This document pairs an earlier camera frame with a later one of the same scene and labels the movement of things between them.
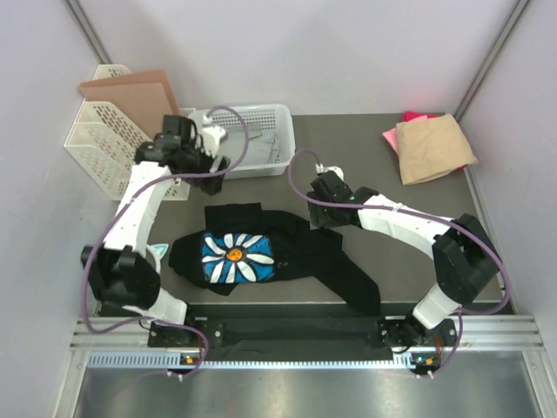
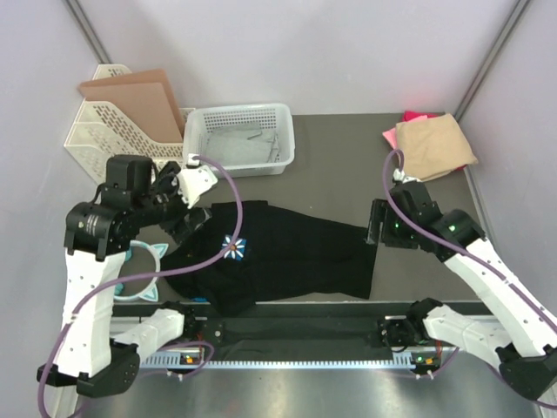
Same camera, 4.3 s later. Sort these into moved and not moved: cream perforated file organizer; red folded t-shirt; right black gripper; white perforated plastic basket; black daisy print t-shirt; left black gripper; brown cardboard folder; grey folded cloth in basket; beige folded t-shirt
Moved: black daisy print t-shirt; right black gripper; left black gripper
Not moved: red folded t-shirt; beige folded t-shirt; grey folded cloth in basket; cream perforated file organizer; white perforated plastic basket; brown cardboard folder
